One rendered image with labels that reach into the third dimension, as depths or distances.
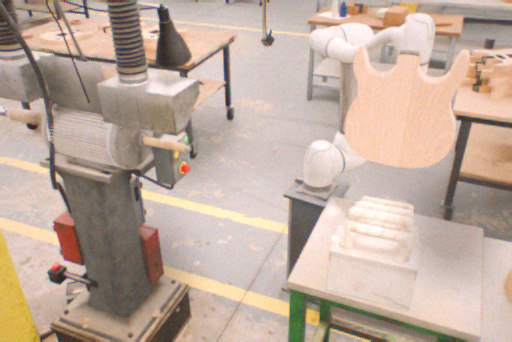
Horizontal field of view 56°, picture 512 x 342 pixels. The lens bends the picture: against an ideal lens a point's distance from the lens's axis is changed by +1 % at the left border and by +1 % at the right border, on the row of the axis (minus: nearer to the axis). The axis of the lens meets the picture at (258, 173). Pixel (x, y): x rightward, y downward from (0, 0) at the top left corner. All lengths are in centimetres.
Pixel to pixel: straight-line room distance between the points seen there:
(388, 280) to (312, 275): 28
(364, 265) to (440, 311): 29
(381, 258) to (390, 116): 46
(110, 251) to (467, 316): 147
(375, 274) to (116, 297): 135
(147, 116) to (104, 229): 71
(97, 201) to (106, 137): 35
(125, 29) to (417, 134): 99
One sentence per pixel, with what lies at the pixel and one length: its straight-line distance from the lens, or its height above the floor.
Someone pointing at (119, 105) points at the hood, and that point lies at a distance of 171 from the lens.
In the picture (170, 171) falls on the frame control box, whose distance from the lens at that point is 219.
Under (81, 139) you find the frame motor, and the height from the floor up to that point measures 127.
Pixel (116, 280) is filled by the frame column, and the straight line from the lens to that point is 238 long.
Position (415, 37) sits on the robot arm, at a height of 163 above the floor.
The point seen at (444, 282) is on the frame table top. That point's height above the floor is 93.
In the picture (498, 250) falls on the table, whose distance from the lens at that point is 206.
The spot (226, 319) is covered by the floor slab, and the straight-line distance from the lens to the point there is 282.
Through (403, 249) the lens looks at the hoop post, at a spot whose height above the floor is 116.
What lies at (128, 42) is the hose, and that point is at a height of 167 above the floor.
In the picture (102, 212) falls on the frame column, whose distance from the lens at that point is 214.
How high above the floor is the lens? 209
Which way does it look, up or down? 31 degrees down
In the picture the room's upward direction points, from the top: straight up
